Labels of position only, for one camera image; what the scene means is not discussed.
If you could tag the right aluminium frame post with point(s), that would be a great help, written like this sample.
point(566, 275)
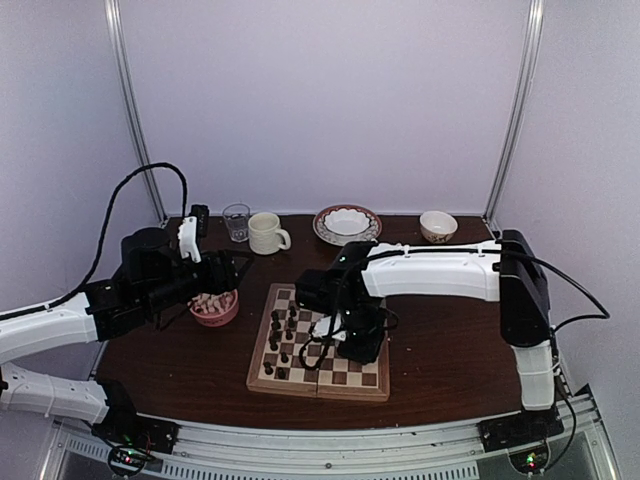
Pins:
point(528, 63)

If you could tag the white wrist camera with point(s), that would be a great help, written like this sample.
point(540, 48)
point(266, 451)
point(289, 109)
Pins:
point(327, 327)
point(192, 229)

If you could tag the left aluminium frame post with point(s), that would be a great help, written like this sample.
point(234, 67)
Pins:
point(117, 38)

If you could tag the aluminium front rail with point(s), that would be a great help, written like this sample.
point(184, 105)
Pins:
point(451, 450)

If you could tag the small white floral bowl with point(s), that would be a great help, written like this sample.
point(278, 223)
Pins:
point(437, 227)

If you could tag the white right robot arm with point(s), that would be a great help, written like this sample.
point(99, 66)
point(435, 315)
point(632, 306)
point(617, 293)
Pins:
point(503, 271)

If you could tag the white scalloped bowl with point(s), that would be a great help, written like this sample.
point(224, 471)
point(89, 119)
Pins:
point(346, 222)

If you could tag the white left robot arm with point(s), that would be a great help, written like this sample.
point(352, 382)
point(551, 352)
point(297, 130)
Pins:
point(47, 326)

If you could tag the wooden chess board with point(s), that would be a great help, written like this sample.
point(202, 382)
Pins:
point(309, 373)

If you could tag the pink bowl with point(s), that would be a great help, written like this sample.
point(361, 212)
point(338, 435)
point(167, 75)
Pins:
point(215, 310)

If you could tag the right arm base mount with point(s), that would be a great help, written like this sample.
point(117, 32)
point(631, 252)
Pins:
point(516, 430)

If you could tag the clear drinking glass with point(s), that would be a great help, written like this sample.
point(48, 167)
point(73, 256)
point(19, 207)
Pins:
point(236, 217)

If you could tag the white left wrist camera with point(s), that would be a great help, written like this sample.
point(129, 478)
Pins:
point(192, 229)

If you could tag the cream ribbed mug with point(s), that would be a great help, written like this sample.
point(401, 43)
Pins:
point(266, 237)

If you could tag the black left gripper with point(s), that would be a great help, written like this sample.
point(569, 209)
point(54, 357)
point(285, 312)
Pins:
point(228, 280)

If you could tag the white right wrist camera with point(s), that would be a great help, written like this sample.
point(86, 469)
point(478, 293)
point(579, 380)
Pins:
point(327, 327)

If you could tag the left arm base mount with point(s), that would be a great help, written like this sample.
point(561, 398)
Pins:
point(145, 433)

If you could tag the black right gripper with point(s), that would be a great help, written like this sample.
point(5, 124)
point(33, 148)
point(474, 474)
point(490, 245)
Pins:
point(368, 353)

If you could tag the aluminium frame post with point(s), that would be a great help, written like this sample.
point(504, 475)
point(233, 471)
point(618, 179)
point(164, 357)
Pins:
point(117, 38)
point(528, 63)

